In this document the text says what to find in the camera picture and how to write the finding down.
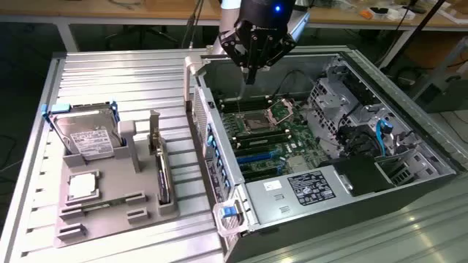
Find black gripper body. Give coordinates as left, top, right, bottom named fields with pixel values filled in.
left=233, top=0, right=296, bottom=38

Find black Nvidia graphics card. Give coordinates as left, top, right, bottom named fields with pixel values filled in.
left=148, top=108, right=175, bottom=206

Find black RAM slot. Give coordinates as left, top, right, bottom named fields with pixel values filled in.
left=219, top=97, right=271, bottom=106
left=221, top=104, right=275, bottom=113
left=231, top=128, right=289, bottom=139

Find metal socket cover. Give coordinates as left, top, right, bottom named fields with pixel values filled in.
left=263, top=98, right=296, bottom=123

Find black tripod legs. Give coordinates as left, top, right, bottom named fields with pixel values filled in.
left=104, top=24, right=180, bottom=46

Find grey perforated disk bay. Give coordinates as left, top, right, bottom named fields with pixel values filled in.
left=308, top=61, right=384, bottom=138

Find CPU socket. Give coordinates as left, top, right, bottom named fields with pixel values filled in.
left=243, top=111, right=272, bottom=130

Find white box black insert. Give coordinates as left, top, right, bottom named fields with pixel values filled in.
left=368, top=7, right=403, bottom=22

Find green motherboard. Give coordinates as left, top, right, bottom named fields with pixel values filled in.
left=217, top=93, right=332, bottom=184

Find green RAM stick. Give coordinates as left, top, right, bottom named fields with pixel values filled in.
left=81, top=201, right=129, bottom=213
left=236, top=133, right=289, bottom=147

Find black slanted pole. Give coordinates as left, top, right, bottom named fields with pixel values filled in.
left=376, top=0, right=449, bottom=69

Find black desk device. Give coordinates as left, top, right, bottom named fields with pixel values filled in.
left=404, top=3, right=428, bottom=14

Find blue expansion slot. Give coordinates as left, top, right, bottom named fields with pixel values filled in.
left=236, top=151, right=283, bottom=165

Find silver chipset heatsink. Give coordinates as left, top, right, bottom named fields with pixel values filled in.
left=287, top=157, right=312, bottom=173

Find black expansion slot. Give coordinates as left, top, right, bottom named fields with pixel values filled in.
left=240, top=165, right=280, bottom=181

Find black equipment box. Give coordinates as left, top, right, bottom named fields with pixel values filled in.
left=416, top=73, right=468, bottom=113

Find hard disk in blue caddy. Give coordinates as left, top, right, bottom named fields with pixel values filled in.
left=41, top=100, right=127, bottom=163

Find grey slotted disk bay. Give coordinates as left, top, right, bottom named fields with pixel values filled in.
left=375, top=149, right=457, bottom=188

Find silver power supply unit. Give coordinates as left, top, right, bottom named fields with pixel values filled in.
left=244, top=163, right=356, bottom=226

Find silver CPU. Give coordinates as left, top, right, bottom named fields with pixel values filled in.
left=69, top=175, right=99, bottom=198

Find open grey PC case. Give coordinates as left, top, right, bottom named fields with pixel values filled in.
left=184, top=45, right=461, bottom=263

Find grey parts rack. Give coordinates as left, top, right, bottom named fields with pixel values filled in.
left=53, top=119, right=184, bottom=249

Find thin curved black wire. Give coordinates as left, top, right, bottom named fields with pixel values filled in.
left=275, top=70, right=313, bottom=96

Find hanging cable with plug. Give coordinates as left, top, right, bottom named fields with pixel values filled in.
left=181, top=0, right=205, bottom=50

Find grey case handle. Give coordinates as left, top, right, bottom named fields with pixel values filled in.
left=184, top=56, right=207, bottom=110
left=213, top=201, right=247, bottom=237

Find wooden desk white frame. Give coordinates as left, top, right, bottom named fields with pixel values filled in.
left=307, top=0, right=468, bottom=68
left=0, top=0, right=224, bottom=53

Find black power wire bundle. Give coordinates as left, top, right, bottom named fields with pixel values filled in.
left=335, top=124, right=381, bottom=158

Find blue data wire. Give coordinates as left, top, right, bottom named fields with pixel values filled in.
left=373, top=116, right=395, bottom=160

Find grey aluminium frame post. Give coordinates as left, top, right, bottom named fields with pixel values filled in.
left=411, top=35, right=468, bottom=110

